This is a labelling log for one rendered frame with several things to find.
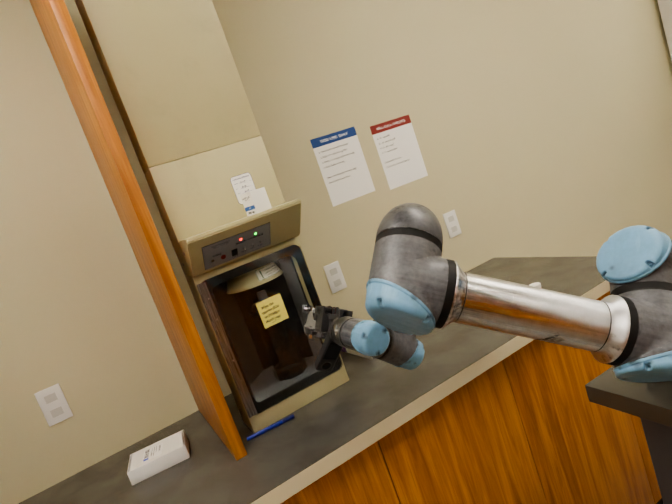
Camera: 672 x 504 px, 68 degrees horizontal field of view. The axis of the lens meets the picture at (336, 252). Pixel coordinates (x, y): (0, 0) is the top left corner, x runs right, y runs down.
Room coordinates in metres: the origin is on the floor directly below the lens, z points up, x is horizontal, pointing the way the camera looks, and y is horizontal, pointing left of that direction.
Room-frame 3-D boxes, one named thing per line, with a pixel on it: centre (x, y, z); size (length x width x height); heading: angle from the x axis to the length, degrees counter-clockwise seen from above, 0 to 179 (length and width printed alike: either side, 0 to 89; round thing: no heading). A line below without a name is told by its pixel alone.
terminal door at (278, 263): (1.37, 0.23, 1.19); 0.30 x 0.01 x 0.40; 115
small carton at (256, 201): (1.35, 0.16, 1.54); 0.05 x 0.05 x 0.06; 41
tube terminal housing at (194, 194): (1.50, 0.29, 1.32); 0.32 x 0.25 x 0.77; 115
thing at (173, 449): (1.34, 0.66, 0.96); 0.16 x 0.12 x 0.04; 107
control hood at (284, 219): (1.33, 0.21, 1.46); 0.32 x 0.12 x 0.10; 115
